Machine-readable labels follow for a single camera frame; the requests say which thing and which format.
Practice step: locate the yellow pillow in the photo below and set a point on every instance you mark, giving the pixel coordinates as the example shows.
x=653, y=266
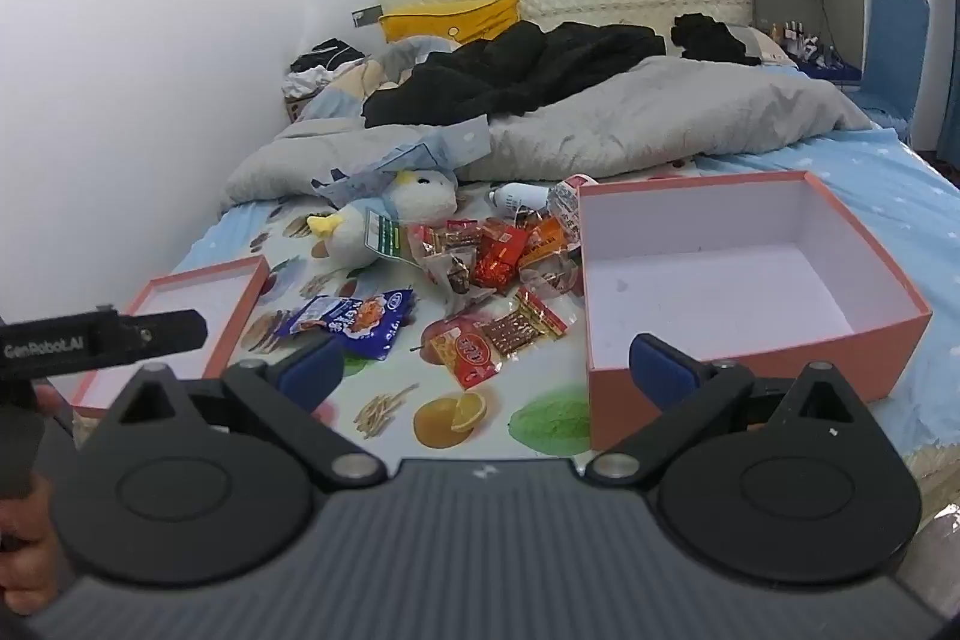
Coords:
x=460, y=22

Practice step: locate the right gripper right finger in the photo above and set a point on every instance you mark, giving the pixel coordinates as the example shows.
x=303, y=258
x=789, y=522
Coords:
x=695, y=401

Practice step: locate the pink open gift box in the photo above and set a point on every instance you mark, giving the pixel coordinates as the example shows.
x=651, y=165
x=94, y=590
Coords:
x=770, y=270

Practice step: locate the grey duvet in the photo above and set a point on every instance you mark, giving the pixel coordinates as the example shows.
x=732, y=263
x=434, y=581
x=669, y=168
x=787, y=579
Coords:
x=664, y=109

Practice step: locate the clothes pile by wall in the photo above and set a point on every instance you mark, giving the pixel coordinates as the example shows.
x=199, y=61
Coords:
x=315, y=69

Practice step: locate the small black garment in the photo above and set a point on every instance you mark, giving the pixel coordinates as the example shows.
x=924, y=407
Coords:
x=700, y=37

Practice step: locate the silver printed snack bag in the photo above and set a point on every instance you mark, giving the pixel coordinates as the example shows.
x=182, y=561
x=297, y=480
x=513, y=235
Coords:
x=563, y=203

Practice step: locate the clear bag black label snack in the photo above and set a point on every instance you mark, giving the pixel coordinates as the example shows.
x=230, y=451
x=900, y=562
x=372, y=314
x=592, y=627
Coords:
x=447, y=253

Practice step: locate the green-white snack bag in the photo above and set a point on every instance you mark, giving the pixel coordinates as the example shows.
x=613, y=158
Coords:
x=387, y=239

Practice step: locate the fruit print bed sheet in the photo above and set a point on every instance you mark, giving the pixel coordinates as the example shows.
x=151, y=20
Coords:
x=408, y=404

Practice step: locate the red cracker snack packet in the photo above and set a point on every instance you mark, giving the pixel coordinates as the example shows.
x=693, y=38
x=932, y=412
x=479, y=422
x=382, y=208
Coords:
x=466, y=352

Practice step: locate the pink box lid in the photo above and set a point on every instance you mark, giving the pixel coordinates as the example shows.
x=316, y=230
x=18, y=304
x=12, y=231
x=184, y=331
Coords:
x=224, y=294

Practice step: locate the person's left hand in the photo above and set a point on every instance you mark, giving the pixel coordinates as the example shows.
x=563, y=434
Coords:
x=28, y=572

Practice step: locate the red foil snack packet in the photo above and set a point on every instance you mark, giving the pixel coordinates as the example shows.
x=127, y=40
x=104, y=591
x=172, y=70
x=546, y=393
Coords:
x=500, y=253

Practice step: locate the orange snack packet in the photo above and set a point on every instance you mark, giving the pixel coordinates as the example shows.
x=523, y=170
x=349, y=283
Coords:
x=548, y=265

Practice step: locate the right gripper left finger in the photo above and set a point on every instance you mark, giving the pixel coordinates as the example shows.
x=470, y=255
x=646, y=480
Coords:
x=279, y=401

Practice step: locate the clear brown stick snack packet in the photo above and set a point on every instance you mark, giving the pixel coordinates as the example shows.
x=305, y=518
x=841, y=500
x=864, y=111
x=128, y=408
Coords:
x=530, y=318

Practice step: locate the light blue paper bag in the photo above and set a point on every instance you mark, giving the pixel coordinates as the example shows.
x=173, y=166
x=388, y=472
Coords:
x=444, y=148

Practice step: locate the blue chair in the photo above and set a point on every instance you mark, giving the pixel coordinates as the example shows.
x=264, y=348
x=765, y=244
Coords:
x=896, y=42

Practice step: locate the black clothing pile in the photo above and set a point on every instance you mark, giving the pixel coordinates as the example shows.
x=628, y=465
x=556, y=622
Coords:
x=516, y=72

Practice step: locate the blue snack bag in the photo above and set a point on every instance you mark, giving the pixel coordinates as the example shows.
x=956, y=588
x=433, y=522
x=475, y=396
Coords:
x=366, y=328

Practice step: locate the white spray bottle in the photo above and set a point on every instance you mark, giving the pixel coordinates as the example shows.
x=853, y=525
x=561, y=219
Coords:
x=511, y=198

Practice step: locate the white blue plush duck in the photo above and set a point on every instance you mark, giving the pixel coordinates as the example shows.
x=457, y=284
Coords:
x=412, y=197

